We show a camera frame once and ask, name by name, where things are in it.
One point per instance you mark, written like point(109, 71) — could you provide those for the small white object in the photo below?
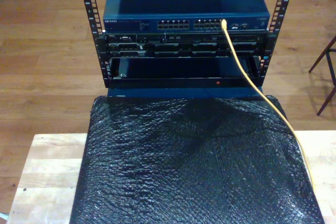
point(3, 216)

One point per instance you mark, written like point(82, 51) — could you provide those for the black bubble mat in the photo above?
point(183, 176)

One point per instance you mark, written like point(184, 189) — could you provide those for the blue base panel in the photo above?
point(157, 93)

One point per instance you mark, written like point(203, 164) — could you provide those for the black rack server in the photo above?
point(170, 48)

